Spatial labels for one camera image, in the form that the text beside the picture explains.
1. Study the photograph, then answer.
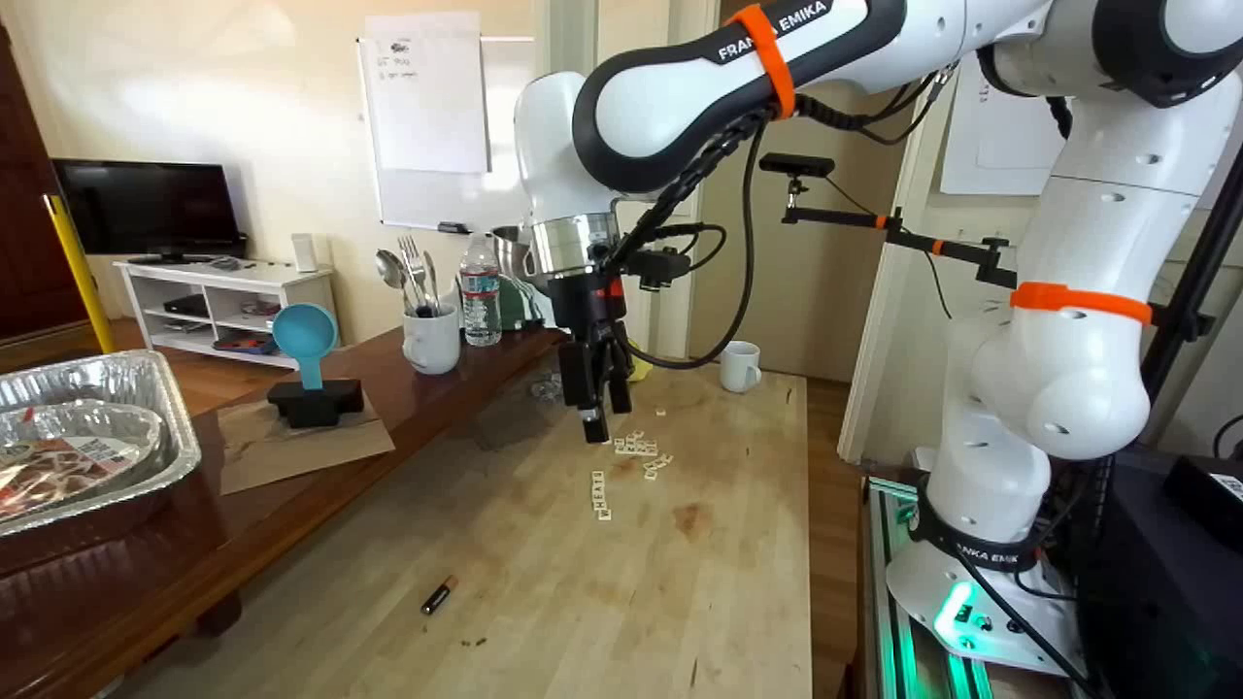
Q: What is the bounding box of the black television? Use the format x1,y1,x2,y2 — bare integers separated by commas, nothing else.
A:
56,159,245,255

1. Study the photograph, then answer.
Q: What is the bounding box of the white mug with utensils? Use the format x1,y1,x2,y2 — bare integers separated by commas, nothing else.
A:
376,237,462,375

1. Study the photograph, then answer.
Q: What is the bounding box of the white paper flipchart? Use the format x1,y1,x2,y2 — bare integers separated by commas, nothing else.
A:
358,10,535,230

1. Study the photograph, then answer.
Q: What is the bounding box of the blue scoop on black base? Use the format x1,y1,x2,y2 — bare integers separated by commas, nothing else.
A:
269,301,363,427

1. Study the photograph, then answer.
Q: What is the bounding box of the black marker pen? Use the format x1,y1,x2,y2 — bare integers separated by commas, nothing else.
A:
420,580,456,617

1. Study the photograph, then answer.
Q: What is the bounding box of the dark wooden side table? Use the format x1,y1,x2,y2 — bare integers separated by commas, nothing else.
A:
0,329,557,699

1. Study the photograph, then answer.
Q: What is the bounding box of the yellow stick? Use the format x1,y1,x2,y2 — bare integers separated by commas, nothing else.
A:
42,195,118,352

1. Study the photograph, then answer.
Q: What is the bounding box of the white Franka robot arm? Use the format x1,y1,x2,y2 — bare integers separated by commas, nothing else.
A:
517,0,1243,677

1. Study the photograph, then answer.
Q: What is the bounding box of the white tv shelf unit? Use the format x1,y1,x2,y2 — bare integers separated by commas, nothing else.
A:
120,264,333,367

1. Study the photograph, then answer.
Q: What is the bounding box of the cluster of white letter tiles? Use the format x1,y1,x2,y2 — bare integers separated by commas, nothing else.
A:
612,431,674,481

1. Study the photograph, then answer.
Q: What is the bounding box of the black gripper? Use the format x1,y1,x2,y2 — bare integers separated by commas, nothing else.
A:
554,272,634,443

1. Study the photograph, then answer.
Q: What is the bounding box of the clear plastic water bottle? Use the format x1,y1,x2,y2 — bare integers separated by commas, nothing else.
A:
458,237,500,347

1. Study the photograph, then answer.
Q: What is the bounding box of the brown cardboard sheet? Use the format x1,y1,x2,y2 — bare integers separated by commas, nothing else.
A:
219,399,396,492

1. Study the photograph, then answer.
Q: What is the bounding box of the row of white letter tiles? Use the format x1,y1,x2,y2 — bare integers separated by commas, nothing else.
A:
591,471,614,520

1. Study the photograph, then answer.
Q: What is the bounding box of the small white cup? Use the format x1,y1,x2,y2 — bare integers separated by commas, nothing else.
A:
719,342,761,393

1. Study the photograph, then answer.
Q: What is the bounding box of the aluminium foil tray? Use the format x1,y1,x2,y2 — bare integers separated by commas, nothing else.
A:
0,349,204,538

